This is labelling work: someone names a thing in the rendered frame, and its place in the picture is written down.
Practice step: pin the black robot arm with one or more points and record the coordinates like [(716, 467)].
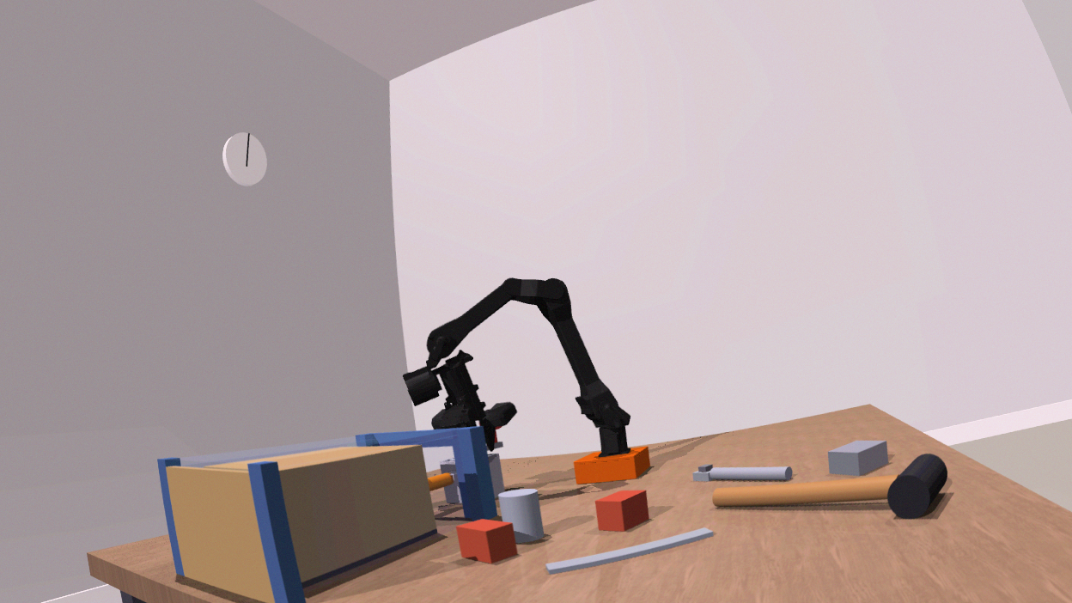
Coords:
[(553, 300)]

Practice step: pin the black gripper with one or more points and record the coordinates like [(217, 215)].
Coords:
[(499, 415)]

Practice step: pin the mallet with wooden handle and black head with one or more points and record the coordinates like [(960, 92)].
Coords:
[(908, 494)]

